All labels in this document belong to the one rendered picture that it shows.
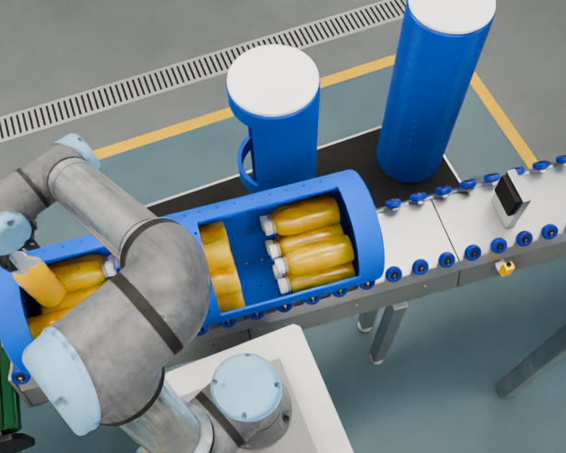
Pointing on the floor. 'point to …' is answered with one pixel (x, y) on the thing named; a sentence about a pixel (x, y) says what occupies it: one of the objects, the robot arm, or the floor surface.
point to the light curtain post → (544, 356)
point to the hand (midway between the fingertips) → (19, 261)
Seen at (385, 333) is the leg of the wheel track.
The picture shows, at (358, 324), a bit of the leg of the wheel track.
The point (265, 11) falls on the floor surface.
